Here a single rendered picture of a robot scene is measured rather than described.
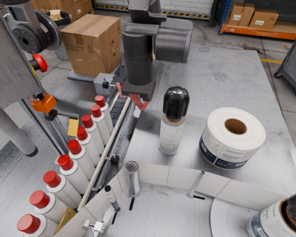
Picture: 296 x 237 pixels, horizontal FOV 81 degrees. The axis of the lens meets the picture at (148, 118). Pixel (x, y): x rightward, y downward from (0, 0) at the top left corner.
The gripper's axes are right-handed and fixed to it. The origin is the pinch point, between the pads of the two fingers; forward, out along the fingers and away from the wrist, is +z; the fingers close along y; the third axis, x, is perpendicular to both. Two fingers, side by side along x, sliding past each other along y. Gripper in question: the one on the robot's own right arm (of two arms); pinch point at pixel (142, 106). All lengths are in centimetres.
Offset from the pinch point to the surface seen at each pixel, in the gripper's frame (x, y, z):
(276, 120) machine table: -62, 40, 37
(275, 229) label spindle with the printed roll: -36.1, -18.3, 17.7
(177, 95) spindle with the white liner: -9.0, 8.1, 1.6
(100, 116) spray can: 17.7, 6.7, 13.9
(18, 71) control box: 19.5, -10.3, -15.4
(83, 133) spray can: 18.4, -3.6, 11.1
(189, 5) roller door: -12, 436, 90
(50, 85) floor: 168, 138, 115
